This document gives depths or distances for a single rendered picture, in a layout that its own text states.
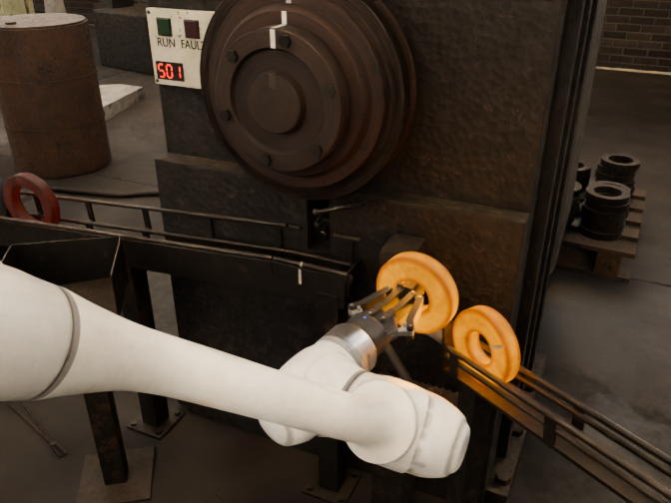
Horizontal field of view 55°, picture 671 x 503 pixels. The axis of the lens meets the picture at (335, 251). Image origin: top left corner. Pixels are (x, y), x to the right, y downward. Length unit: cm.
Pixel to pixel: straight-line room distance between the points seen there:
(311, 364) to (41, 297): 47
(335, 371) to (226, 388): 26
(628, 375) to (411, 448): 176
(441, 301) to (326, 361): 31
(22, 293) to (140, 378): 16
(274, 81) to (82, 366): 81
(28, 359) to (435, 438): 49
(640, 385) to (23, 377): 219
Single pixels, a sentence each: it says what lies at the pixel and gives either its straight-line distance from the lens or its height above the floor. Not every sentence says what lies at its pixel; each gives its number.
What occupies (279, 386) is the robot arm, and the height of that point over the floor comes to 100.
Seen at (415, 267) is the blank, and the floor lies 89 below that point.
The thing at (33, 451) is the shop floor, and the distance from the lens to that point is 224.
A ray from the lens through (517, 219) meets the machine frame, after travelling 141.
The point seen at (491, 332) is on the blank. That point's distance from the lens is 123.
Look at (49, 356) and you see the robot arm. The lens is 55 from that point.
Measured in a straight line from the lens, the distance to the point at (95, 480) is 207.
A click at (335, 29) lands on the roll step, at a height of 125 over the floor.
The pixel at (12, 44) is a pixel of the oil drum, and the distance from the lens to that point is 411.
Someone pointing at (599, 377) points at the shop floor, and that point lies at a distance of 248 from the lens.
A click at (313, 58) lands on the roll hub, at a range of 123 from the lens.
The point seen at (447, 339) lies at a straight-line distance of 133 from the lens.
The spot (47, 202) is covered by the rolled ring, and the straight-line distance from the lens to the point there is 200.
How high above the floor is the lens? 145
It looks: 28 degrees down
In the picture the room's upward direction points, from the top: straight up
